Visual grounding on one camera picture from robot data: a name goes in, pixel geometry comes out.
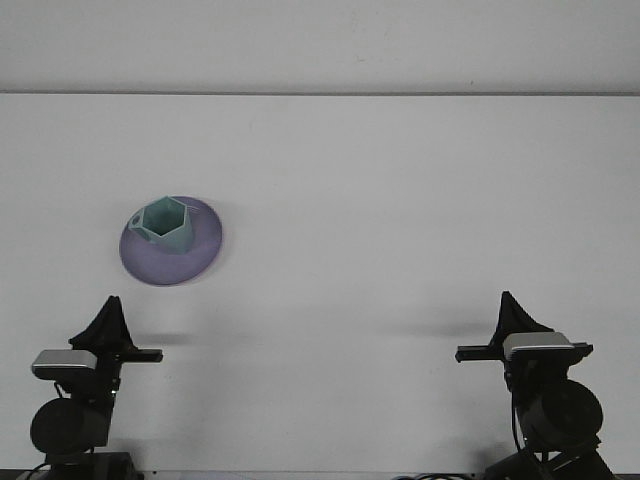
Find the pale blue faceted cup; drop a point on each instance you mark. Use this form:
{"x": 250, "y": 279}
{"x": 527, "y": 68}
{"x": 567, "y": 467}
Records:
{"x": 165, "y": 222}

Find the purple round plate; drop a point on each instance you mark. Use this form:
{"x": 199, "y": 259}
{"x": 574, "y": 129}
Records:
{"x": 165, "y": 270}

